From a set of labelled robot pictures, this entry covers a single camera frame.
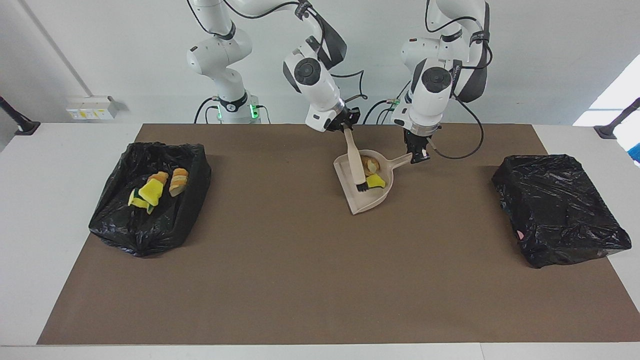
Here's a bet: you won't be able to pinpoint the orange striped croissant toy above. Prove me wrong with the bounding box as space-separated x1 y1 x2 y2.
168 167 190 198

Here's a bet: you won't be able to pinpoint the brown table mat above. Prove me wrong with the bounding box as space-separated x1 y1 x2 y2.
37 123 640 346

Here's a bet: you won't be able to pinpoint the black angled stand leg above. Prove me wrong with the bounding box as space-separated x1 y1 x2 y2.
594 97 640 140
0 96 42 136

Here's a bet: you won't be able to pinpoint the black bagged bin pink spot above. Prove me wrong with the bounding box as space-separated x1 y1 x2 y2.
491 154 633 269

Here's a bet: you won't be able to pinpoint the beige plastic dustpan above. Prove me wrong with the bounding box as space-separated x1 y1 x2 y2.
333 149 414 216

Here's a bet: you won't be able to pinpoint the beige hand brush black bristles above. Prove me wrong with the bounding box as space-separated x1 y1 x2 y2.
343 127 371 194

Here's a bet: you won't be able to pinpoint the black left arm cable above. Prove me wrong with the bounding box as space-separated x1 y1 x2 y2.
362 0 493 161

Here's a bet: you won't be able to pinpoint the black bagged trash bin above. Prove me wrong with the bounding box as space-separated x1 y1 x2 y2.
88 142 212 258

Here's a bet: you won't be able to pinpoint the white wall socket box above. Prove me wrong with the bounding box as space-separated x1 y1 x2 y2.
66 95 120 121

